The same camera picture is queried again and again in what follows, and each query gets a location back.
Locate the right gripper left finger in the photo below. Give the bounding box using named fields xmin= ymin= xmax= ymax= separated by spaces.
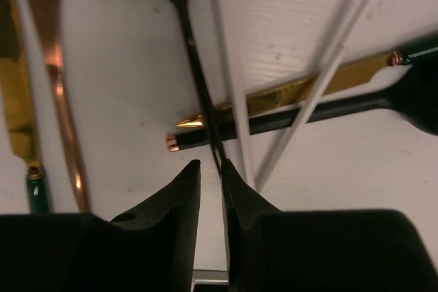
xmin=1 ymin=160 xmax=201 ymax=291

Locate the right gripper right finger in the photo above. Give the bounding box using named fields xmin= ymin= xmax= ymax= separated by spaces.
xmin=221 ymin=160 xmax=437 ymax=291

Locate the copper fork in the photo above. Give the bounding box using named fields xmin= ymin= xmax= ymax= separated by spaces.
xmin=166 ymin=76 xmax=438 ymax=152

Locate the copper knife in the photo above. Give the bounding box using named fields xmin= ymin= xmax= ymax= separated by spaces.
xmin=28 ymin=0 xmax=91 ymax=213

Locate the gold knife green handle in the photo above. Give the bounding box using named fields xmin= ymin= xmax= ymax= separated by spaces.
xmin=1 ymin=0 xmax=52 ymax=213

